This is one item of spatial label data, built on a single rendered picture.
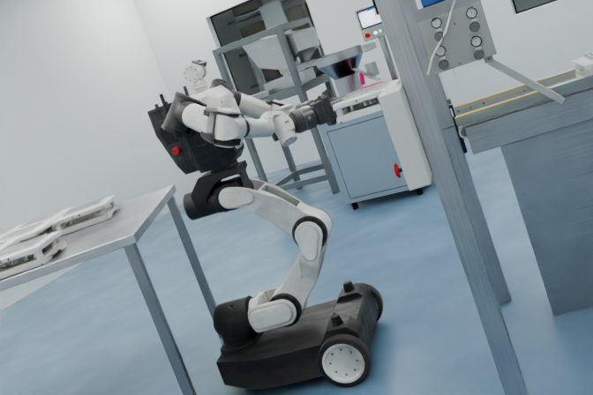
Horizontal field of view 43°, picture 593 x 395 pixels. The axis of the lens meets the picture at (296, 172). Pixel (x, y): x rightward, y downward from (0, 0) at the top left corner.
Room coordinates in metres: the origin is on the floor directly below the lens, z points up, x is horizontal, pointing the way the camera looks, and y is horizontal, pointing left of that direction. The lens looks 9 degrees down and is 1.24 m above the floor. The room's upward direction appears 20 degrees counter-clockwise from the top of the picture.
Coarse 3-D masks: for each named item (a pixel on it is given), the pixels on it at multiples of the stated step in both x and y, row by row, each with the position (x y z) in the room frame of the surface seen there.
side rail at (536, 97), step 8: (576, 80) 2.53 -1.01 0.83; (584, 80) 2.53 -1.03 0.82; (592, 80) 2.52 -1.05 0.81; (552, 88) 2.55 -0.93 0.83; (560, 88) 2.55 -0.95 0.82; (568, 88) 2.54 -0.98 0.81; (576, 88) 2.53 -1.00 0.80; (528, 96) 2.58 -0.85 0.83; (536, 96) 2.57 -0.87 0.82; (544, 96) 2.56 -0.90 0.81; (504, 104) 2.60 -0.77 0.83; (512, 104) 2.59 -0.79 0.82; (520, 104) 2.58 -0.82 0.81; (528, 104) 2.58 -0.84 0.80; (480, 112) 2.62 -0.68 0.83; (488, 112) 2.61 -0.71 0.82; (496, 112) 2.61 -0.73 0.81; (456, 120) 2.64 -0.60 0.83; (464, 120) 2.63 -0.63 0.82; (472, 120) 2.63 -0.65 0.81
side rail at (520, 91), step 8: (568, 72) 2.79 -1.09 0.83; (544, 80) 2.81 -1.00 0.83; (552, 80) 2.81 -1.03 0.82; (560, 80) 2.80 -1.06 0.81; (520, 88) 2.84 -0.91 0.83; (528, 88) 2.83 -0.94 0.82; (496, 96) 2.86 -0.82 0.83; (504, 96) 2.85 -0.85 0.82; (512, 96) 2.85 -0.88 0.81; (472, 104) 2.89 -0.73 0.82; (480, 104) 2.88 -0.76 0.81; (488, 104) 2.87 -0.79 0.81; (456, 112) 2.90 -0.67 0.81; (464, 112) 2.90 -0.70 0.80
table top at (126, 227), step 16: (160, 192) 3.63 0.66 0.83; (128, 208) 3.46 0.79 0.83; (144, 208) 3.26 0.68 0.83; (160, 208) 3.25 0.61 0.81; (96, 224) 3.30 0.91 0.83; (112, 224) 3.12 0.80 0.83; (128, 224) 2.96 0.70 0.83; (144, 224) 2.88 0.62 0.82; (64, 240) 3.16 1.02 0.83; (80, 240) 2.99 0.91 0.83; (96, 240) 2.84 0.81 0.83; (112, 240) 2.71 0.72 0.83; (128, 240) 2.68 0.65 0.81; (64, 256) 2.74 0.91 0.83; (80, 256) 2.68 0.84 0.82; (96, 256) 2.68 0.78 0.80; (32, 272) 2.69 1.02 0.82; (48, 272) 2.69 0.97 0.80; (0, 288) 2.69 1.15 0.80
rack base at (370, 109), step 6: (378, 102) 2.78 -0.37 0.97; (366, 108) 2.73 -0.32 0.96; (372, 108) 2.73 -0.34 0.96; (378, 108) 2.72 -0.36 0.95; (348, 114) 2.75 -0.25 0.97; (354, 114) 2.75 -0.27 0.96; (360, 114) 2.74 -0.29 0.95; (366, 114) 2.73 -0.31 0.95; (342, 120) 2.76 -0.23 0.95; (348, 120) 2.75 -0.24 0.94
